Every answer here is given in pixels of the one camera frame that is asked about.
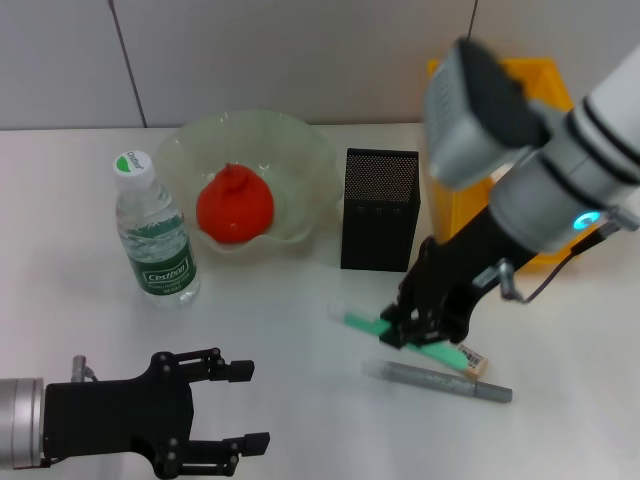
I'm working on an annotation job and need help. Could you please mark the right wrist camera housing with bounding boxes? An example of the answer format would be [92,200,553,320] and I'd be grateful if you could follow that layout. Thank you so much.
[421,38,552,191]

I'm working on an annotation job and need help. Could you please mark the mint green pen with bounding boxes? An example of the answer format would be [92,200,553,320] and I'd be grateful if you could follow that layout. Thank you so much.
[328,301,474,374]

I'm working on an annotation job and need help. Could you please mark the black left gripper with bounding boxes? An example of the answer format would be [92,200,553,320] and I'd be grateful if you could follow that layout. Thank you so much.
[43,346,272,480]

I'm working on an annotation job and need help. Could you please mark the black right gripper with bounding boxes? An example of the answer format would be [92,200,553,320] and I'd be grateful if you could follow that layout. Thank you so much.
[378,203,535,350]

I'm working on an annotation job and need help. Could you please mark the clear green-label water bottle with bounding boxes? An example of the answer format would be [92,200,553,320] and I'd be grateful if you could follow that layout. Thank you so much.
[111,149,202,311]

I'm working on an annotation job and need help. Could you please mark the silver grey marker pen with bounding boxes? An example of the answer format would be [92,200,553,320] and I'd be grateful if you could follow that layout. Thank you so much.
[361,359,514,404]

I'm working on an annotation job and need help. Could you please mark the pale green glass fruit plate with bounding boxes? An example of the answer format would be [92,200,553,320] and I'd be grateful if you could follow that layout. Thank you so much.
[151,110,338,257]

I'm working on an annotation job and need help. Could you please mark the orange fruit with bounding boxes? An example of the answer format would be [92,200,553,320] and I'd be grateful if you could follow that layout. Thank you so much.
[195,161,276,245]

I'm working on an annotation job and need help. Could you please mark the grey cable with silver plug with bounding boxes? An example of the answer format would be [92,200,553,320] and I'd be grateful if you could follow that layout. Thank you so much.
[70,354,102,384]
[471,206,627,304]

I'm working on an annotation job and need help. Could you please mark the black mesh pen holder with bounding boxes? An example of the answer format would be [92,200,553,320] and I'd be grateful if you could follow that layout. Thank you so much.
[340,147,423,273]

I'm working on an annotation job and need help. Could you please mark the yellow plastic bin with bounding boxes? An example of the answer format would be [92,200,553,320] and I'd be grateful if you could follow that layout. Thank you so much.
[425,57,602,277]

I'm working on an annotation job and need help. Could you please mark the beige eraser with barcode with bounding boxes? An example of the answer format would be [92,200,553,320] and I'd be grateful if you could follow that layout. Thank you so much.
[456,341,489,377]

